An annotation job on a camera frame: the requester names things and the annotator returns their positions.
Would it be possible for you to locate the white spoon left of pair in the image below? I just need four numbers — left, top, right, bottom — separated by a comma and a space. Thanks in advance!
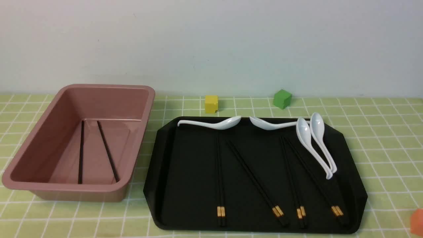
296, 117, 333, 180

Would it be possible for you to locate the black chopstick in bin right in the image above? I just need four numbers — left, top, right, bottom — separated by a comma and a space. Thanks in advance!
96, 120, 120, 183

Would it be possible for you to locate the yellow cube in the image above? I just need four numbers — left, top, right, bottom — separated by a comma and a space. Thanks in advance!
204, 95, 218, 114

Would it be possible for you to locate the orange cube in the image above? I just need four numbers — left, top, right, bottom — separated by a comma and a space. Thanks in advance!
410, 209, 423, 237

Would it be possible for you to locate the white spoon of pair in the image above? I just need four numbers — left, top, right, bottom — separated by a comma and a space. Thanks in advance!
296, 117, 333, 180
310, 112, 337, 174

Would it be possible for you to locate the black chopstick pair gold band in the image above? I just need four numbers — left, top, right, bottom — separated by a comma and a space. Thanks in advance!
215, 134, 227, 227

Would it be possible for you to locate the black plastic tray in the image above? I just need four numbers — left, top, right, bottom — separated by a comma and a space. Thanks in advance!
144, 116, 368, 234

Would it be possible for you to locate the white spoon right of pair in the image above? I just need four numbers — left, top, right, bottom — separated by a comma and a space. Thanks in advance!
310, 112, 337, 174

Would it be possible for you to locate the white spoon centre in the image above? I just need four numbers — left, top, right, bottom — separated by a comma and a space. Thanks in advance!
249, 116, 298, 131

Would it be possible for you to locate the black chopstick pair diagonal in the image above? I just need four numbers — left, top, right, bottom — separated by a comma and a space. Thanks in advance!
226, 140, 289, 227

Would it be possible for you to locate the black chopstick in bin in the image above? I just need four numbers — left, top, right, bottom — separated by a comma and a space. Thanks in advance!
78, 120, 85, 184
96, 120, 120, 183

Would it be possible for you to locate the black chopstick pair rightmost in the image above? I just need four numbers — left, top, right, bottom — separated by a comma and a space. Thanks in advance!
281, 137, 348, 226

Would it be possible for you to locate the pink rectangular plastic bin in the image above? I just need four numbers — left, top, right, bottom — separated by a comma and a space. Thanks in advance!
2, 84, 155, 202

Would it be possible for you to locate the green cube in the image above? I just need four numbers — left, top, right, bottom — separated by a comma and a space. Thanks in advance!
273, 89, 292, 110

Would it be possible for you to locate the black chopstick in bin left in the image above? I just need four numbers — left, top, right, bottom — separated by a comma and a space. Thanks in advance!
78, 120, 85, 184

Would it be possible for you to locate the white spoon far left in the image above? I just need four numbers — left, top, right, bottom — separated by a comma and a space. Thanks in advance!
177, 116, 242, 131

